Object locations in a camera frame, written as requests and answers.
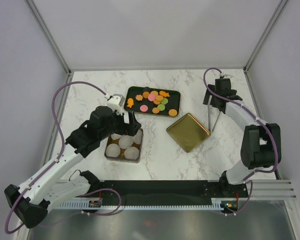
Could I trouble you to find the white paper cup top-left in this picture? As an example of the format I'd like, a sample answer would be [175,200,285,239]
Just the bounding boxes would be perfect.
[111,133,122,141]

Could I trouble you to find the square gold cookie tin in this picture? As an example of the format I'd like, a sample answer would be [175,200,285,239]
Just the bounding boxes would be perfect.
[104,128,144,164]

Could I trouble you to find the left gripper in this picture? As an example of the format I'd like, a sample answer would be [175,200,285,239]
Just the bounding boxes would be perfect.
[99,109,141,141]

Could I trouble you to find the green sandwich cookie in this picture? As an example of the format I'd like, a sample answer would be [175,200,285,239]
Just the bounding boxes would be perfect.
[160,98,169,106]
[157,104,166,111]

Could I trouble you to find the orange fish cookie right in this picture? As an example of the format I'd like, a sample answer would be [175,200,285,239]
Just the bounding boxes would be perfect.
[159,90,170,98]

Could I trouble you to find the right aluminium frame post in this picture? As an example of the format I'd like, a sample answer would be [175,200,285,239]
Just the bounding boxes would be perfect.
[243,0,289,74]

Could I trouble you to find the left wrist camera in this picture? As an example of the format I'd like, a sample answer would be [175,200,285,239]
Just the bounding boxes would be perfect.
[107,93,125,114]

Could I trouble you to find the white paper cup bottom-left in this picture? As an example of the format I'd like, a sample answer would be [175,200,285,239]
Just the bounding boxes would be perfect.
[105,143,121,158]

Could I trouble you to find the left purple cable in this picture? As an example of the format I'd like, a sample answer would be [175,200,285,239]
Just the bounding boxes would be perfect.
[4,81,107,234]

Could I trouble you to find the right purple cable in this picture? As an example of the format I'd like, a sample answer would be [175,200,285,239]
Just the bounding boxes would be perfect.
[203,67,281,217]

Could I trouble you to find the white paper cup top-right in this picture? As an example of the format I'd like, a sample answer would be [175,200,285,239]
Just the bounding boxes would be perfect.
[132,129,143,145]

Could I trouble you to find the metal tongs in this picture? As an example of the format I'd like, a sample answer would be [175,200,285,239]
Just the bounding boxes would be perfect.
[207,97,221,133]

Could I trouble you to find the orange dotted biscuit corner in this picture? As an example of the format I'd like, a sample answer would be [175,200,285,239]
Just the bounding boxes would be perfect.
[168,109,178,117]

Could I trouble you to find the orange fish cookie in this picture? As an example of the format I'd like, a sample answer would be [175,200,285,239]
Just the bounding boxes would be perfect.
[159,90,170,98]
[126,98,134,109]

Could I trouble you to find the left aluminium frame post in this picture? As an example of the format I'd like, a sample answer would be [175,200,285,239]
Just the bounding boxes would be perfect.
[24,0,72,76]

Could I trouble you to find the pink sandwich cookie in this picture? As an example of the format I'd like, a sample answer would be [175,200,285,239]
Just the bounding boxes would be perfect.
[140,105,148,113]
[147,94,156,102]

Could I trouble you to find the aluminium frame post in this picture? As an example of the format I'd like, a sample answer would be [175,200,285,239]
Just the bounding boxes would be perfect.
[24,0,72,76]
[243,0,289,74]

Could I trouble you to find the white paper cup centre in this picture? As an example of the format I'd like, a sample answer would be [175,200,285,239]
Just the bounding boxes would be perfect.
[118,135,134,150]

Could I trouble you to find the orange swirl cookie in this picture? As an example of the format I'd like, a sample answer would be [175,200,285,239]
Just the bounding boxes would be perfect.
[152,107,160,114]

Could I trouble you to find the dark green cookie tray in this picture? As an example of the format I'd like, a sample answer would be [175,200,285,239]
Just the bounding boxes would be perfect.
[124,86,181,118]

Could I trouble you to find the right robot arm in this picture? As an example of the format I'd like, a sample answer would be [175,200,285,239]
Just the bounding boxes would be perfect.
[203,78,282,198]

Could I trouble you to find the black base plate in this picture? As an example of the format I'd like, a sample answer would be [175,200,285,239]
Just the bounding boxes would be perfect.
[88,180,248,205]

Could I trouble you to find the black knob on tray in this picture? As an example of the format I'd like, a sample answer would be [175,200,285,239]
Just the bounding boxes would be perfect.
[143,87,151,93]

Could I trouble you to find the pink sandwich cookie top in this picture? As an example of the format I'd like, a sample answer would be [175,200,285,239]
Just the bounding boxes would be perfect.
[147,94,156,102]

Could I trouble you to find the purple cable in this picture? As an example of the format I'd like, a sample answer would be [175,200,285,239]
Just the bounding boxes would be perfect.
[4,81,107,234]
[203,67,281,217]

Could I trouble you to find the aluminium rail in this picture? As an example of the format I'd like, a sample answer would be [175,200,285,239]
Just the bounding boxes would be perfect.
[250,179,297,201]

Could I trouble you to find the pink sandwich cookie bottom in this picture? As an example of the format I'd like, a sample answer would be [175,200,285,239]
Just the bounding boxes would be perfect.
[140,105,148,113]

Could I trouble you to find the orange round cookie top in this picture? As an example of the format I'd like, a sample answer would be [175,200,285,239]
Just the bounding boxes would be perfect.
[142,91,150,99]

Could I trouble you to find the orange dotted biscuit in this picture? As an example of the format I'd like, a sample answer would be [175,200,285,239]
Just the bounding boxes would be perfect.
[155,95,164,102]

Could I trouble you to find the white paper cup bottom-right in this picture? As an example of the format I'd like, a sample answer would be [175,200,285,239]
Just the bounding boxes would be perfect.
[124,146,140,160]

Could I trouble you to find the beige round biscuit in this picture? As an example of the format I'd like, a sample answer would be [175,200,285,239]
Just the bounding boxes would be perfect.
[151,90,158,96]

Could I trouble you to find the white cable duct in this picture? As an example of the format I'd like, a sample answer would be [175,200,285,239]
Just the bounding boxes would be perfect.
[55,198,224,211]

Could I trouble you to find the orange flower cookie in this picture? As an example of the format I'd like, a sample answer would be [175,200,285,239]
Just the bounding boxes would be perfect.
[135,94,143,101]

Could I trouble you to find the orange fish cookie left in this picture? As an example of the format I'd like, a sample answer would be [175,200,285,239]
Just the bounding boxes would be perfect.
[126,98,134,109]

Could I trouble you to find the gold tin lid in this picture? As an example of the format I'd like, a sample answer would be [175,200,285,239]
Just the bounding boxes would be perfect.
[166,113,211,153]

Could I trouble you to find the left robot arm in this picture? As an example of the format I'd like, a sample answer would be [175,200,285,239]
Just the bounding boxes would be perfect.
[4,106,142,229]

